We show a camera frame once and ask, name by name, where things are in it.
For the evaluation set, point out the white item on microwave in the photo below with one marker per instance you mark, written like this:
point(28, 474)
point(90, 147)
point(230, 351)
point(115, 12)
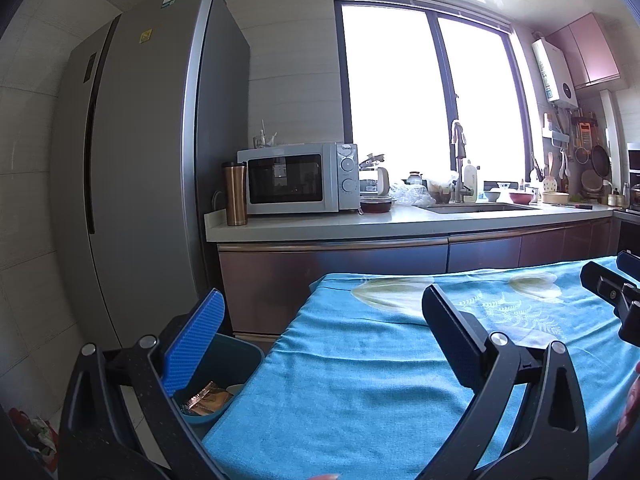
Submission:
point(264, 137)

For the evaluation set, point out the pile of packaged goods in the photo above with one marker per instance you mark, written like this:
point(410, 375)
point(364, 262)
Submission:
point(32, 432)

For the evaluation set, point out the white bowl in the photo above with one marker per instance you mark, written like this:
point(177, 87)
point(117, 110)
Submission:
point(500, 194)

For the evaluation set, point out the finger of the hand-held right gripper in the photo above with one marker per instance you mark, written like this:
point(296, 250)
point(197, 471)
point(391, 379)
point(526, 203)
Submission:
point(607, 285)
point(629, 264)

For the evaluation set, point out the steel kitchen faucet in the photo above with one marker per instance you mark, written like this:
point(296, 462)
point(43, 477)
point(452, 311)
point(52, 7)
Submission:
point(459, 160)

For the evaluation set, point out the white water heater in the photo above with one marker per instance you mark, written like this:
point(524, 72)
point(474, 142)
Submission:
point(555, 72)

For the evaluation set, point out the glass electric kettle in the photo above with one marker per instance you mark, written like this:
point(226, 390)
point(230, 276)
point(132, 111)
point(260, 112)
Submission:
point(376, 175)

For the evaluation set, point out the copper steel tumbler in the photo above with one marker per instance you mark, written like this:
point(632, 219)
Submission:
point(235, 195)

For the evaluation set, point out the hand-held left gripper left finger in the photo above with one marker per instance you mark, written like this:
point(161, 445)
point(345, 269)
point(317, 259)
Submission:
point(195, 345)

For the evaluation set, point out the dark red container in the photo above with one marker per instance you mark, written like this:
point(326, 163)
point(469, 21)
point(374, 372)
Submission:
point(377, 205)

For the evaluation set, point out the clear plastic bag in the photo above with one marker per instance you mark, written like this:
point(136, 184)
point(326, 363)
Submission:
point(410, 194)

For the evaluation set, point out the red bowl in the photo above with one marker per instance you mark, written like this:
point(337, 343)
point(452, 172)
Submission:
point(522, 198)

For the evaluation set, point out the kitchen counter with cabinets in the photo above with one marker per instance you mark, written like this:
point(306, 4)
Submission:
point(350, 260)

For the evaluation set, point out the kitchen window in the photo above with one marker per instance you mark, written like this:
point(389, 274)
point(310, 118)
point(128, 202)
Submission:
point(390, 85)

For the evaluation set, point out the person's right hand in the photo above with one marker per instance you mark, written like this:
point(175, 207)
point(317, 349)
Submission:
point(631, 410)

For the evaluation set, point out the teal plastic bin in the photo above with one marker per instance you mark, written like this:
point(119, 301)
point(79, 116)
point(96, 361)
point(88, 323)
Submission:
point(240, 360)

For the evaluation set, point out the steel kitchen sink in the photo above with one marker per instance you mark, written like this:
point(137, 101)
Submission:
point(480, 207)

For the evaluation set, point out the gold snack wrapper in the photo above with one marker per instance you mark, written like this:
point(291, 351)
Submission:
point(207, 400)

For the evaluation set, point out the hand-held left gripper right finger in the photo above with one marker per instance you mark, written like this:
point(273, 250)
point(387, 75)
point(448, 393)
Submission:
point(457, 355)

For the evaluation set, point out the pink wall cabinet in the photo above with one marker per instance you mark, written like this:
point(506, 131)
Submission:
point(590, 50)

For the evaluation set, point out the hanging frying pan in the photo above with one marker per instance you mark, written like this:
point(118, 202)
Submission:
point(600, 160)

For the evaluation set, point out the white soap bottle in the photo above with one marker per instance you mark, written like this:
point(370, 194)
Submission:
point(471, 182)

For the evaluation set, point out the blue floral tablecloth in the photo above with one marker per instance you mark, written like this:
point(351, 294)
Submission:
point(350, 385)

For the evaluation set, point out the silver refrigerator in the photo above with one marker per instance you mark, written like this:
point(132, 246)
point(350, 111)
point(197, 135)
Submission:
point(150, 160)

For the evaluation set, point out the white microwave oven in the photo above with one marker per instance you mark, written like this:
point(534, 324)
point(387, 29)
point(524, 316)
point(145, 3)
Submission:
point(285, 180)

